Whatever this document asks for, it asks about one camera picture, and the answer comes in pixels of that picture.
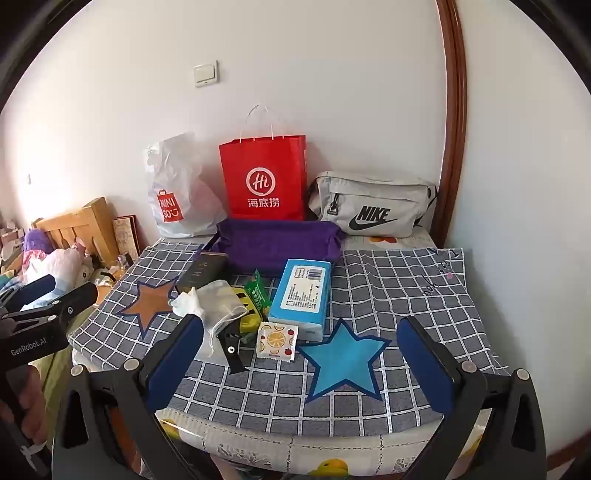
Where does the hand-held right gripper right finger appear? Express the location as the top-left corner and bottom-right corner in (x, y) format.
(396, 315), (549, 480)

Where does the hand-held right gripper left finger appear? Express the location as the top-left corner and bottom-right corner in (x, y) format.
(59, 313), (206, 480)

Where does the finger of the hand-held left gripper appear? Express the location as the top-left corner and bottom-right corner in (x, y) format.
(0, 281), (99, 333)
(0, 274), (57, 315)

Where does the black plastic clip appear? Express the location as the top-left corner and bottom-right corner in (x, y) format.
(216, 323), (245, 374)

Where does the white knit glove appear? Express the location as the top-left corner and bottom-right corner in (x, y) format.
(170, 286), (204, 319)

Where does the white mesh drawstring pouch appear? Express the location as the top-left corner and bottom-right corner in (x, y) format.
(196, 280), (249, 358)

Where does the fruit print wipe packet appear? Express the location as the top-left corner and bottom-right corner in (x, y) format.
(255, 322), (298, 361)

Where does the green snack packet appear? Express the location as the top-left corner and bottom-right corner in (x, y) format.
(243, 270), (273, 321)

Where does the purple fabric tray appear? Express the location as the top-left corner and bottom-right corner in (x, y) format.
(198, 218), (348, 278)

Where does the person's left hand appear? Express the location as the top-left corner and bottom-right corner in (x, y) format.
(18, 364), (51, 446)

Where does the purple plush toy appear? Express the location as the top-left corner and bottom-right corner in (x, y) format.
(23, 229), (54, 254)

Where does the wooden headboard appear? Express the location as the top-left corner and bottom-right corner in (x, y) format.
(32, 197), (122, 273)

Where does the grey checked blanket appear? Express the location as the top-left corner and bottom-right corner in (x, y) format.
(67, 237), (518, 423)

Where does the dark rectangular box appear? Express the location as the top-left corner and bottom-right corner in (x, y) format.
(175, 251), (230, 296)

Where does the duck print bed sheet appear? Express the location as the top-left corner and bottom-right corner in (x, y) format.
(69, 228), (490, 480)

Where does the blue tissue pack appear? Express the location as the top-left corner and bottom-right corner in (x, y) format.
(268, 258), (333, 342)

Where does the white plastic shopping bag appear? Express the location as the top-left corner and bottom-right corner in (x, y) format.
(145, 132), (228, 239)

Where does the grey waist bag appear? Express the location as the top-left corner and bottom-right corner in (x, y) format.
(307, 171), (438, 238)

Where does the red paper bag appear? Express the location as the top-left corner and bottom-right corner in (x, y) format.
(218, 104), (308, 221)

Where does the brown picture frame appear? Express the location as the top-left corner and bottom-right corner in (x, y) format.
(113, 215), (141, 264)

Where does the white wall light switch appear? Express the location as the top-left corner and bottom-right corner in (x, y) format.
(193, 61), (220, 88)

